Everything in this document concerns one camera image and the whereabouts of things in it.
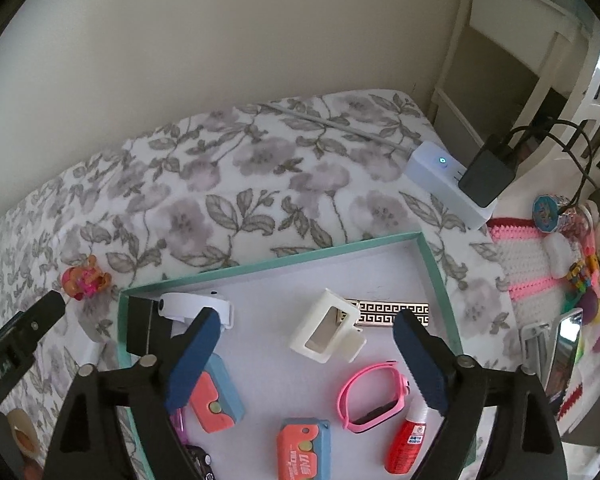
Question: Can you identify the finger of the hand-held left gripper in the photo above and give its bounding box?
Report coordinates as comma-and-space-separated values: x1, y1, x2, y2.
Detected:
7, 290, 67, 361

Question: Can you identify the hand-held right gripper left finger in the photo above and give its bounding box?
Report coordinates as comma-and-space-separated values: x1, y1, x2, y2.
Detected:
42, 306, 222, 480

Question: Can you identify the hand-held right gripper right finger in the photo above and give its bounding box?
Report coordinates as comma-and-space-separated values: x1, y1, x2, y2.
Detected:
392, 308, 568, 480

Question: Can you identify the plain coral blue case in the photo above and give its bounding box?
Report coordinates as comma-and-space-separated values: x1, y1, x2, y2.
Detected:
187, 352, 246, 433

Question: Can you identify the pink doll toy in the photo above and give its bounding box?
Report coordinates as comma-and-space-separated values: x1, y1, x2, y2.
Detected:
61, 254, 112, 302

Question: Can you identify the gold patterned harmonica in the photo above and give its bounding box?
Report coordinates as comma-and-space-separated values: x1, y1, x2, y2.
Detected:
345, 298, 431, 327

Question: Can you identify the black charger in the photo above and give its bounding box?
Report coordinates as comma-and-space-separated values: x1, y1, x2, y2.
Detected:
125, 295, 173, 356

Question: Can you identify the magenta plastic stick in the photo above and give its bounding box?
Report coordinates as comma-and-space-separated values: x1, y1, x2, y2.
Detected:
170, 407, 188, 446

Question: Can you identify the red correction fluid tube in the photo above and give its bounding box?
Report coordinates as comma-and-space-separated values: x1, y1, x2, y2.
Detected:
384, 391, 427, 475

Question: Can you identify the black car key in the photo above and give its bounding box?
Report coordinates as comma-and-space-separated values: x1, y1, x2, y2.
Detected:
182, 444, 216, 480

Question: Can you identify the teal white tray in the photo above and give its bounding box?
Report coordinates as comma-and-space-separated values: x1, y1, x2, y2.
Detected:
116, 231, 480, 480

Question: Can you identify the white claw hair clip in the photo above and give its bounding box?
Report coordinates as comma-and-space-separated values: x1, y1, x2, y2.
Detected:
289, 288, 367, 365

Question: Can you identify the printed coral blue case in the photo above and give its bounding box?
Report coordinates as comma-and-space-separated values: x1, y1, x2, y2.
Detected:
276, 417, 331, 480

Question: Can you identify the beige tape roll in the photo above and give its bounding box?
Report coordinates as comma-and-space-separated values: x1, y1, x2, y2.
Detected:
4, 407, 36, 456

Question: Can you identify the orange plastic toy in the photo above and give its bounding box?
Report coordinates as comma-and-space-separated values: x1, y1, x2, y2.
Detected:
15, 432, 40, 478

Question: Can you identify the small rectangular mirror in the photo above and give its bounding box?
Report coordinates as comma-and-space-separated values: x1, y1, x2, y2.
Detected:
542, 307, 586, 401

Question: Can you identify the pink white crochet cloth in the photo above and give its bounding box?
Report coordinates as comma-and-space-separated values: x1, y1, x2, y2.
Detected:
487, 215, 600, 436

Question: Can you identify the purple yellow toy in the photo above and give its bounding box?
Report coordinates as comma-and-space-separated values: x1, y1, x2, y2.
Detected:
577, 287, 600, 323

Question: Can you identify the grey floral blanket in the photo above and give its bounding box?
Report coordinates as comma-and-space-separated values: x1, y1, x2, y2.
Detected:
0, 90, 516, 480

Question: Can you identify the colourful bead toy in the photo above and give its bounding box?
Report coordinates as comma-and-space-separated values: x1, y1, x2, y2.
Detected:
565, 252, 600, 306

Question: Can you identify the white power strip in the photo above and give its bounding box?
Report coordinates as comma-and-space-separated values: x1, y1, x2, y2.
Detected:
404, 141, 503, 231

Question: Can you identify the decorated tape roll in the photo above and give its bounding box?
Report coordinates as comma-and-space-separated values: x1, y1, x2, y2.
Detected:
532, 191, 581, 233

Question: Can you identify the black power adapter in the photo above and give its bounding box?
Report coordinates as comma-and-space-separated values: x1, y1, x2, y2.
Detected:
458, 134, 518, 208

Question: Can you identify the white wooden furniture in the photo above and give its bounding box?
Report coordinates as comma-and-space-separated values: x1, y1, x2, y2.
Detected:
427, 0, 593, 151

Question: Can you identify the black cable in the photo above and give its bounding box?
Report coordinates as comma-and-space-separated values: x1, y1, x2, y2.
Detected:
500, 117, 600, 196

